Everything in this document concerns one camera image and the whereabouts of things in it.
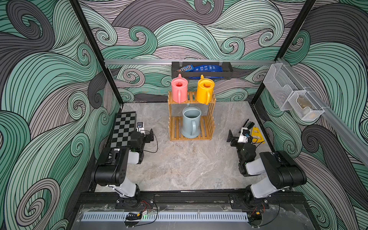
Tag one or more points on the wooden slatted two-tier shelf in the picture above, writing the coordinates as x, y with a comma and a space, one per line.
207, 123

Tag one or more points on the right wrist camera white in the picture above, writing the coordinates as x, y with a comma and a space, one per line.
244, 136

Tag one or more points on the small pink watering can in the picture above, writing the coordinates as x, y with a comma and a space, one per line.
179, 89

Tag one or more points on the black wall basket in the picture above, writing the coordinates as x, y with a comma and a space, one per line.
226, 67

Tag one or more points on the large pale blue watering can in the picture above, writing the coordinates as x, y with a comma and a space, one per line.
190, 127

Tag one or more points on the aluminium wall rail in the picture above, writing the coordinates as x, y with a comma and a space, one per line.
145, 61
354, 143

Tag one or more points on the clear plastic wall bin small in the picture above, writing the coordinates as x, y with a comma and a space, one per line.
305, 106

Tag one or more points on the blue snack packet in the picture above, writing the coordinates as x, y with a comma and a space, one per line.
206, 68

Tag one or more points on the clear plastic wall bin large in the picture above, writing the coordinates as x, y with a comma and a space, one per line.
280, 86

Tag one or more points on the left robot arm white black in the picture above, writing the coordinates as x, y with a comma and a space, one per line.
111, 167

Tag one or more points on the black stapler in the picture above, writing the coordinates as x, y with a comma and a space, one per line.
248, 124

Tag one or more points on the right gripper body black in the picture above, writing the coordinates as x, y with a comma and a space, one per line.
240, 146

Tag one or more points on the aluminium wall rail back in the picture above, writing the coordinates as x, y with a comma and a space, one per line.
145, 61

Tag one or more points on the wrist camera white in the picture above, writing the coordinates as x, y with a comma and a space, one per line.
244, 136
140, 127

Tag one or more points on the yellow triangular plastic stand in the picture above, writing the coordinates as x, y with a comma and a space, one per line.
257, 135

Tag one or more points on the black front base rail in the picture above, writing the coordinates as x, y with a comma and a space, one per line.
235, 198

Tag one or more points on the black grey chessboard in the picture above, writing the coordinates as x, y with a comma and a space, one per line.
124, 125

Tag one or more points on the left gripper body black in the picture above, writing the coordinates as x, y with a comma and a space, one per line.
146, 139

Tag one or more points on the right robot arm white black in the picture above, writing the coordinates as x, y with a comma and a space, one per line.
281, 171

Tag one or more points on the aluminium wall rail right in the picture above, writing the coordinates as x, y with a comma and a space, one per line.
354, 143

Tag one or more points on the small yellow watering can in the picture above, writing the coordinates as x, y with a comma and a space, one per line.
205, 88

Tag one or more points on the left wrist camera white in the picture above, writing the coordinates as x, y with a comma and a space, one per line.
140, 127

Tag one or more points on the m&m candy packet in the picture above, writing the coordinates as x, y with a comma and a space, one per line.
187, 68

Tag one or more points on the white perforated cable duct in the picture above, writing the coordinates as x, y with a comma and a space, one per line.
196, 216

